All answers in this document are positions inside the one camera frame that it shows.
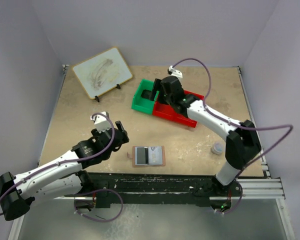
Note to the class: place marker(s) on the black card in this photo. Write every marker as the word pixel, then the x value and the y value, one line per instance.
pixel 148 94
pixel 141 155

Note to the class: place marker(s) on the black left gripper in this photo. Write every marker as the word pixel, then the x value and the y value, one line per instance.
pixel 125 139

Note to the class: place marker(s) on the red bin middle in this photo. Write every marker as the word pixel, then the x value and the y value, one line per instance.
pixel 164 111

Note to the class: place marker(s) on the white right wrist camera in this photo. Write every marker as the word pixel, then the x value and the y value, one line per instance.
pixel 174 72

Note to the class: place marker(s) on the red bin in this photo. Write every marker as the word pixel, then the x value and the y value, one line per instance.
pixel 190 121
pixel 164 111

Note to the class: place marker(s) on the red bin right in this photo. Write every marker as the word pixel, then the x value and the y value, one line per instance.
pixel 190 121

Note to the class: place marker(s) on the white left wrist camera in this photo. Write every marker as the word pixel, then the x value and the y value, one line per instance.
pixel 100 122

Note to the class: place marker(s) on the brown leather card holder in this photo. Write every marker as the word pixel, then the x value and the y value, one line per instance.
pixel 156 156

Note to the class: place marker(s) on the small clear plastic cup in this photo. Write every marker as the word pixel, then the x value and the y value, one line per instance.
pixel 217 148

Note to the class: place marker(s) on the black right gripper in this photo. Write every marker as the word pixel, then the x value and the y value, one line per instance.
pixel 156 87

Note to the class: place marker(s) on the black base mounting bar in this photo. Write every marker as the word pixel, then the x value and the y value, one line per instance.
pixel 157 189

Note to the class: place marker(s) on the aluminium front frame rail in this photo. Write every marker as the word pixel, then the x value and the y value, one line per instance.
pixel 260 188

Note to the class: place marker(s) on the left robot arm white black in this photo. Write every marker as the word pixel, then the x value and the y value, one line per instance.
pixel 64 176

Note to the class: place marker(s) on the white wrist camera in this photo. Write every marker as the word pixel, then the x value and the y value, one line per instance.
pixel 174 72
pixel 100 122

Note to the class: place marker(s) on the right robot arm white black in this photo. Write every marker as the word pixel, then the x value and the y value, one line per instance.
pixel 242 143

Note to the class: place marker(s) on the white board wooden frame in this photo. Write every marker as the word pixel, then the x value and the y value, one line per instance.
pixel 102 72

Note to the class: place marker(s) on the green plastic bin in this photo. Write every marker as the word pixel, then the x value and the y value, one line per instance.
pixel 140 104

